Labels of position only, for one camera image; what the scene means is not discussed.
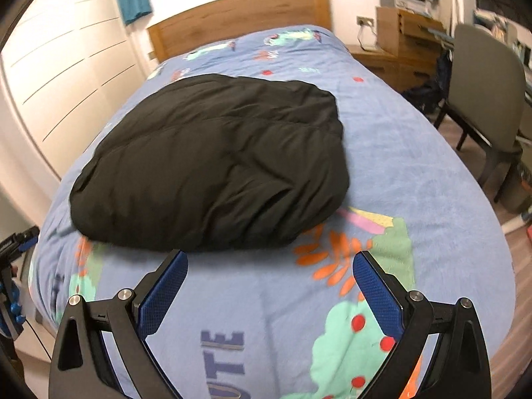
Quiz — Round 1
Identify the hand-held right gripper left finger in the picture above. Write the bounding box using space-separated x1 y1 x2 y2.
49 249 190 399

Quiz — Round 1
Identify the wooden drawer box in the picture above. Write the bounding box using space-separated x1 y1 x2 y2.
376 6 445 53

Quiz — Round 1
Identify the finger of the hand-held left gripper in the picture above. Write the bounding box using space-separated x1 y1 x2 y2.
0 227 41 259

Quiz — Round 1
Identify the white wardrobe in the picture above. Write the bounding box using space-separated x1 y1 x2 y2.
0 0 156 192

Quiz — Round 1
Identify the dark bag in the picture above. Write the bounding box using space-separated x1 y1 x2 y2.
401 50 452 113

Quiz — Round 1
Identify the wooden nightstand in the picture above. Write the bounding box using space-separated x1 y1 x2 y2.
347 45 441 92

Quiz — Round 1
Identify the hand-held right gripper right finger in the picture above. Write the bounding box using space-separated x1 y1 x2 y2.
352 250 493 399

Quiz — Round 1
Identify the white plastic box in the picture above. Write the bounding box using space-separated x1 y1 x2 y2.
452 0 478 26

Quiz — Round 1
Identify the bed with blue printed cover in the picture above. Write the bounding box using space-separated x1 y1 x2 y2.
29 25 518 399

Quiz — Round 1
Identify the thin power cable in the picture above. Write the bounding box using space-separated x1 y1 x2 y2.
357 25 375 50

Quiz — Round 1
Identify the wooden headboard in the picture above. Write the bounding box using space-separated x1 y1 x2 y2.
147 0 332 63

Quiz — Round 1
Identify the grey chair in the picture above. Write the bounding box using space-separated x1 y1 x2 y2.
434 23 524 204

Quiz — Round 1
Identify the black puffer jacket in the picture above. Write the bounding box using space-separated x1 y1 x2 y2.
68 73 350 253

